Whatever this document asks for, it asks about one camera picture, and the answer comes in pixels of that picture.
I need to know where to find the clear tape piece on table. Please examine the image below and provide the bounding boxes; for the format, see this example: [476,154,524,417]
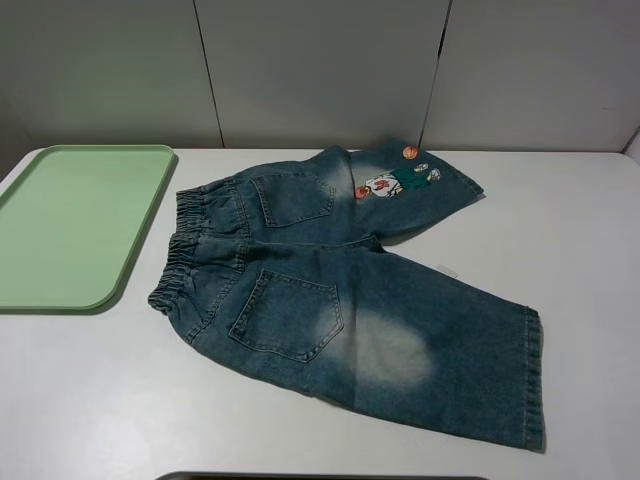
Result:
[436,264,458,278]

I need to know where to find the children's blue denim shorts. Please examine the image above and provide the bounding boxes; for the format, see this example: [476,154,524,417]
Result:
[148,140,544,451]

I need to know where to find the green plastic tray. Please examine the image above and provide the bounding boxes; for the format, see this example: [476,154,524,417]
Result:
[1,145,176,312]

